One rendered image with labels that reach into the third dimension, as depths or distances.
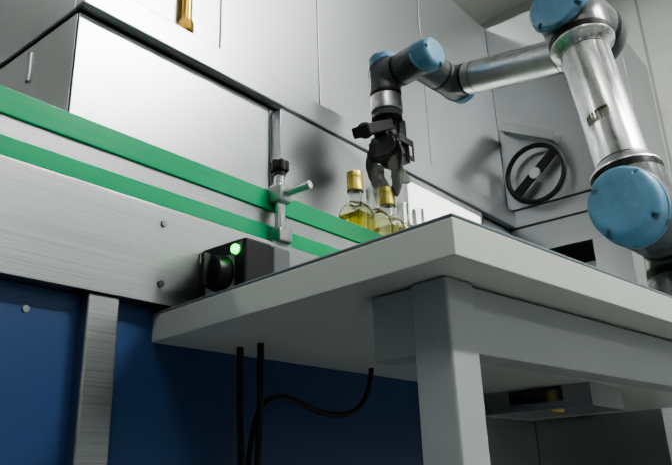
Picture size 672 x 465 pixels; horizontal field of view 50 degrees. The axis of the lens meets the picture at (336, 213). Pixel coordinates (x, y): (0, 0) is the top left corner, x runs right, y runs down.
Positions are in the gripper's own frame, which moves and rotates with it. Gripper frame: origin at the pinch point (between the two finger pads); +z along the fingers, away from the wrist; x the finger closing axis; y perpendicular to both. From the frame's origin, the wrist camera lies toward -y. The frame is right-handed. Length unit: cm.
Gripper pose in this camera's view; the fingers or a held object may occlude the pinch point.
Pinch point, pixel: (386, 192)
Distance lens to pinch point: 160.0
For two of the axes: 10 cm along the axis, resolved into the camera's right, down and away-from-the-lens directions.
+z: 0.3, 9.4, -3.5
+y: 6.3, 2.5, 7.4
